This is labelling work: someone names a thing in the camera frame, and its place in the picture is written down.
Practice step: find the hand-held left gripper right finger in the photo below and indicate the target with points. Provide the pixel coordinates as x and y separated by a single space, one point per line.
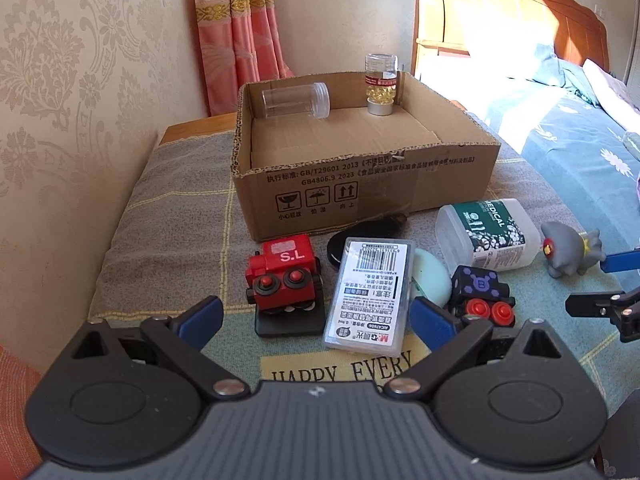
430 320

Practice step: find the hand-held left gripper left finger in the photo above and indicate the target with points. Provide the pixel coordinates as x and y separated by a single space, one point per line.
200 317

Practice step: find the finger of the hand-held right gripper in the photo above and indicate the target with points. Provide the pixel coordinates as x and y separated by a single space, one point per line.
607 305
622 261

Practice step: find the grey toy figure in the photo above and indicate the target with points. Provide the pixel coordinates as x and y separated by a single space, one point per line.
567 252

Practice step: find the dark blue toy robot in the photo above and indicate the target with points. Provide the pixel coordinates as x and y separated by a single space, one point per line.
475 285

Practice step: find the clear plastic labelled case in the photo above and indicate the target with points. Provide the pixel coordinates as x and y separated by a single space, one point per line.
370 300

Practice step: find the black digital timer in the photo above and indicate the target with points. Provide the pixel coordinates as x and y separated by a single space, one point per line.
285 325

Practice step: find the red toy robot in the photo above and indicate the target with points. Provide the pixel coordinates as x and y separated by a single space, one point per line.
285 270

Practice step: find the white plastic bottle green label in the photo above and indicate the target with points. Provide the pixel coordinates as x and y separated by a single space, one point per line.
485 230

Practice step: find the brown cardboard box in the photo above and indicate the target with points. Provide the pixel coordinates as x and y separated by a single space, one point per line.
350 185

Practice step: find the light blue round case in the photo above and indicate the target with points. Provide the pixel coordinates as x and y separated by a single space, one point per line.
430 275

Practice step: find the black oval key fob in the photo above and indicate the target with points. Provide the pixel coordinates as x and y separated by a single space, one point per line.
336 249

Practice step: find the light purple pillow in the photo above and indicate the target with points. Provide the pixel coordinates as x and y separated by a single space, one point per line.
612 85

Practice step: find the wooden nightstand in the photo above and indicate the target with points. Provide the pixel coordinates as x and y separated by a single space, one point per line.
195 127

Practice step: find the orange cloth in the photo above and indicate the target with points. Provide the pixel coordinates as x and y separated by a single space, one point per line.
17 400

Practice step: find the empty clear plastic jar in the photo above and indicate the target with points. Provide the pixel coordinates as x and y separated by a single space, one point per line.
295 100

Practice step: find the clear jar of yellow capsules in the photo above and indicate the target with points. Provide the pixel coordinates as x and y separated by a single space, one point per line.
381 85

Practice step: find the pink patterned curtain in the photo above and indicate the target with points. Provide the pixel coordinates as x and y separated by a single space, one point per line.
235 35

